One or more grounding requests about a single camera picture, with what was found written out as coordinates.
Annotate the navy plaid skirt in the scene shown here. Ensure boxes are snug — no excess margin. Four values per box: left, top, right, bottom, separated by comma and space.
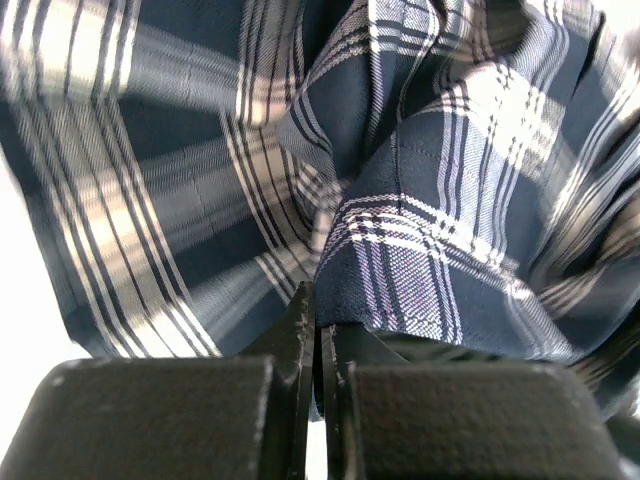
1, 1, 639, 413

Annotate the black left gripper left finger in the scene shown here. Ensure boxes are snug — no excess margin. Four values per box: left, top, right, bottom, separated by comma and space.
1, 283, 315, 480

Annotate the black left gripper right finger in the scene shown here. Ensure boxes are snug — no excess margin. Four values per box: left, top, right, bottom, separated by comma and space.
319, 324, 625, 479

